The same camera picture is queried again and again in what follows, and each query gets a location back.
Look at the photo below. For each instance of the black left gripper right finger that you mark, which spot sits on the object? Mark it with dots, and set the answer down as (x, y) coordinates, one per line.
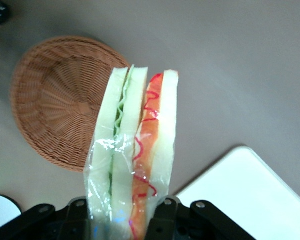
(190, 222)

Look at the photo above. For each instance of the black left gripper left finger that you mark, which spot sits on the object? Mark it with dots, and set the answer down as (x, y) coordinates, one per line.
(52, 225)

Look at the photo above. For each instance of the triangle sandwich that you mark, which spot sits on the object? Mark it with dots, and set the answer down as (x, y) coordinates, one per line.
(125, 112)

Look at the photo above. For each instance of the beige plastic tray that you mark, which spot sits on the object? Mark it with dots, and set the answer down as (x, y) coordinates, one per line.
(252, 195)

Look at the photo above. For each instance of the brown round wicker basket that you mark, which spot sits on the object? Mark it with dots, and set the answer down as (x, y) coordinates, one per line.
(60, 100)

